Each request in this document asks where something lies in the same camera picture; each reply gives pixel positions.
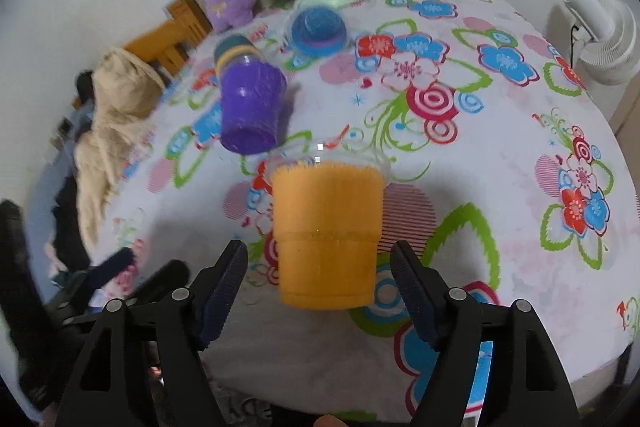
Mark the beige quilted jacket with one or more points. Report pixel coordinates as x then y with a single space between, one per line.
126 91

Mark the blue plastic cup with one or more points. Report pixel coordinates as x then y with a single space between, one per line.
316 32

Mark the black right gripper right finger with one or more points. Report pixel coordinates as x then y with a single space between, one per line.
526 386

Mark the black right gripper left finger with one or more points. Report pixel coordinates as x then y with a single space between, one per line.
111 381

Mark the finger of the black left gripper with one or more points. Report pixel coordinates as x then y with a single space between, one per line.
112 269
173 275

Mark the wooden chair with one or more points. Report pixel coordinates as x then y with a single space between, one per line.
167 45

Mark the purple plastic cup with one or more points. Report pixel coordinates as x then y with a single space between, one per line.
252 94

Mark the white standing fan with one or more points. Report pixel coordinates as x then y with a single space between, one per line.
610 52

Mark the teal and yellow tumbler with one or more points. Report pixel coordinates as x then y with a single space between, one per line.
232 49

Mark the orange plastic cup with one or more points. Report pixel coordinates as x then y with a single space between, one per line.
327 223

